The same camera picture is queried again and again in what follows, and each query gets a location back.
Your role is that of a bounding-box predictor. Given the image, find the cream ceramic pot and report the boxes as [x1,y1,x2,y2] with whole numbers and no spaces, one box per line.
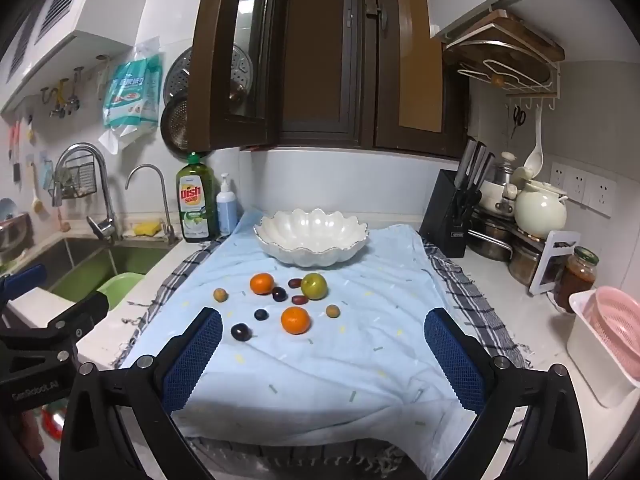
[514,180,569,239]

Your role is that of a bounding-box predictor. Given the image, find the white plastic bin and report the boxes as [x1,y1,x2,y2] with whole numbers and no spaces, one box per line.
[566,290,640,409]

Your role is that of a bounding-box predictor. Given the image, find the black handled knife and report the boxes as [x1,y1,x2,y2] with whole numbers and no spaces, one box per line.
[459,136,479,190]
[469,141,489,192]
[476,152,496,195]

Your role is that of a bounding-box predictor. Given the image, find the green plastic basin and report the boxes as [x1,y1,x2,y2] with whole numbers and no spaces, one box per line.
[97,272,147,311]

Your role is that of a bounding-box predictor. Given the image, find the white vented cabinet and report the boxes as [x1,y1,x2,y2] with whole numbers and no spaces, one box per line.
[0,0,136,111]

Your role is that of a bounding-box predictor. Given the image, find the steel dish rack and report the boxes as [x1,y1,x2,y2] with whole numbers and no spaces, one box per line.
[0,212,31,253]

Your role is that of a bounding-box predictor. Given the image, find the metal wall hooks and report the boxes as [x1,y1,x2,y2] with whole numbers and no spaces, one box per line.
[40,67,83,120]

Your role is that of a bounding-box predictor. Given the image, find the steel sink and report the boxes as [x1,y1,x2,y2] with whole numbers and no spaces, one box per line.
[0,237,173,311]

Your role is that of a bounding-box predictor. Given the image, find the checkered cloth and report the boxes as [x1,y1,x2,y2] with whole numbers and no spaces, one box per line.
[112,237,531,480]

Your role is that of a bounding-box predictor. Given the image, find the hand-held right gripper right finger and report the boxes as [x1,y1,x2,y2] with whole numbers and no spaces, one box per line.
[424,307,590,480]

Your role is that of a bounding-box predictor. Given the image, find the plastic bag pack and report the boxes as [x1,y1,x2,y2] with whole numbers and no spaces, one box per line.
[97,37,163,156]

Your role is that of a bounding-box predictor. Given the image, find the pink colander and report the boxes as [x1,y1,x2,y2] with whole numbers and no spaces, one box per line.
[582,286,640,378]

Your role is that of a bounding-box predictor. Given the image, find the small steel pot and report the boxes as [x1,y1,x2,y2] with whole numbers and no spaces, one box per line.
[509,240,543,286]

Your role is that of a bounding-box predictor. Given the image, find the green dish soap bottle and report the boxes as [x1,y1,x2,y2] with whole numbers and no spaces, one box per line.
[175,152,219,243]

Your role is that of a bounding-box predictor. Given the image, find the glass jar of sauce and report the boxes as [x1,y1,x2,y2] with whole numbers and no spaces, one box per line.
[555,246,599,313]

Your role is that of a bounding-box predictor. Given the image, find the brown window frame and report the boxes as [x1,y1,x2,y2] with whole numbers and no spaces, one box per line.
[187,0,471,161]

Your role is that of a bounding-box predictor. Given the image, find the metal steamer tray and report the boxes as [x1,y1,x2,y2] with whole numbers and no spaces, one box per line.
[164,46,193,111]

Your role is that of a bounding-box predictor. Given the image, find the wire wall basket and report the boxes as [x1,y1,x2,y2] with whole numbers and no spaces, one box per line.
[50,160,98,201]

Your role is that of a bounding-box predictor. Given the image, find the green apple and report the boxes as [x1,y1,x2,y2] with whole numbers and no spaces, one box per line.
[300,272,329,301]

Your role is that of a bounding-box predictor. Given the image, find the wooden cutting boards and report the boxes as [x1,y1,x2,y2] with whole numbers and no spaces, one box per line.
[442,10,566,68]

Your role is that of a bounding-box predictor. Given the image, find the white enamel pot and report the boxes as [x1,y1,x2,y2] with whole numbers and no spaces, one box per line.
[477,151,521,216]

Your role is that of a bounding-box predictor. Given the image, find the blue pump bottle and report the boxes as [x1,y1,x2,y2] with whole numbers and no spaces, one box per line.
[216,173,239,235]

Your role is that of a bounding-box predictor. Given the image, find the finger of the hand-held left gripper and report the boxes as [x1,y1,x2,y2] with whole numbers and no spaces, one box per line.
[0,265,47,308]
[47,291,109,346]

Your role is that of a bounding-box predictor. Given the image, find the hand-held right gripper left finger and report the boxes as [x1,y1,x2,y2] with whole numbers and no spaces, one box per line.
[59,306,224,480]

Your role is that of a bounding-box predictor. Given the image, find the white wire wall rack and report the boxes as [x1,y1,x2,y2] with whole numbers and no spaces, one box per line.
[457,57,562,111]

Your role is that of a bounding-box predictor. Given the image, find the white ladle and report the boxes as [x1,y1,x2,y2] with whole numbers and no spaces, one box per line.
[523,105,546,173]

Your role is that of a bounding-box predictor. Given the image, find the light blue towel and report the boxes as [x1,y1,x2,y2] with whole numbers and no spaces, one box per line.
[120,209,481,461]

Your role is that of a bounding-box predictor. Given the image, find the metal strainer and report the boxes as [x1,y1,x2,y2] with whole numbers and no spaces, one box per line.
[160,95,190,156]

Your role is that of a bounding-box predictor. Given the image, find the large steel faucet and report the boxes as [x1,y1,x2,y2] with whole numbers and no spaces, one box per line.
[52,143,123,243]

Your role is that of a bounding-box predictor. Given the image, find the black knife block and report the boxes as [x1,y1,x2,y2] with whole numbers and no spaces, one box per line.
[419,169,481,259]

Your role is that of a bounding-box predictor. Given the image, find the white wall outlet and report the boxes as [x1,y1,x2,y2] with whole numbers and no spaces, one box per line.
[587,175,618,218]
[568,167,591,206]
[550,161,571,196]

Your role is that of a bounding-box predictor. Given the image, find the white scalloped bowl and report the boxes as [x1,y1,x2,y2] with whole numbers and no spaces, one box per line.
[253,208,370,267]

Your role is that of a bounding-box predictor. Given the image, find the hanging brush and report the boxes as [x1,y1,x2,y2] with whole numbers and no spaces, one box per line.
[29,157,45,213]

